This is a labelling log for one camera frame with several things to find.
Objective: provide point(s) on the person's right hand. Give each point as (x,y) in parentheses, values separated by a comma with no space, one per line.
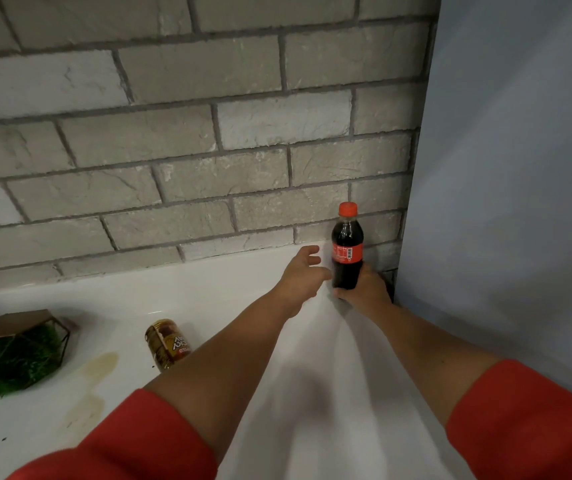
(371,297)

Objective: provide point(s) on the cola bottle with red cap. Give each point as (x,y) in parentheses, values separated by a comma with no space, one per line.
(347,249)

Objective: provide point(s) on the white countertop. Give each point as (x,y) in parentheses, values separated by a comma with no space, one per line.
(31,434)

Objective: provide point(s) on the person's left hand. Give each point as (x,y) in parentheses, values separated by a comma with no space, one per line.
(301,284)

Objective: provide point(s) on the brown spice jar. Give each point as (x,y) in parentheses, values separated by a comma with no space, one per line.
(166,344)

